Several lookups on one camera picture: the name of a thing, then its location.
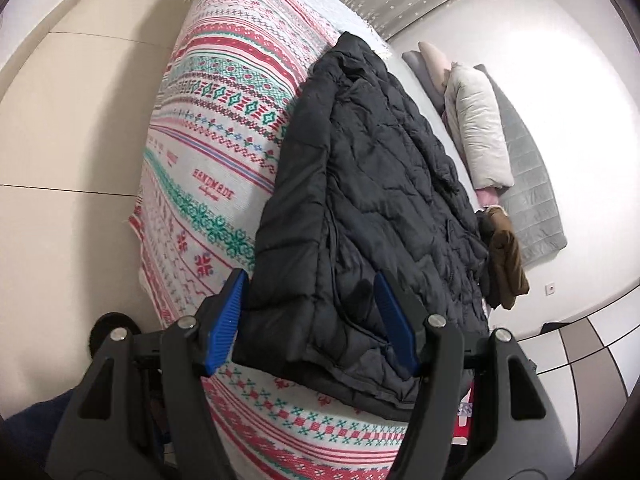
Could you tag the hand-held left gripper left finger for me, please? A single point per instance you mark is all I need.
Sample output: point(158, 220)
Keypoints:
point(226, 321)

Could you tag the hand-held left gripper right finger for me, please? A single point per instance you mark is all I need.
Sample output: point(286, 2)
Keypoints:
point(395, 321)

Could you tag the black puffer jacket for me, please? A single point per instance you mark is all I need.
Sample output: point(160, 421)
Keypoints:
point(370, 210)

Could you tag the black round wheel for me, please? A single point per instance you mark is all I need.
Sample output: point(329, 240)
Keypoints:
point(107, 332)

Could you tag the brown garment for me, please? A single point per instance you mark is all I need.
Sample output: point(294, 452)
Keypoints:
point(507, 255)

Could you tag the patterned knit blanket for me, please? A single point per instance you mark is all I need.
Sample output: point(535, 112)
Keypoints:
point(220, 170)

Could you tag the grey quilted headboard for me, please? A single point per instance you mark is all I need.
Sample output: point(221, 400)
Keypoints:
point(527, 185)

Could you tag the white pillow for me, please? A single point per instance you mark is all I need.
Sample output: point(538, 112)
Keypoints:
point(480, 125)

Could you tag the pink pillow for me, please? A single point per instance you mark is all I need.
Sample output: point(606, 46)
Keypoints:
point(434, 62)

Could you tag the wall socket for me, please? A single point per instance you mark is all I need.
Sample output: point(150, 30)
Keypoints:
point(550, 288)

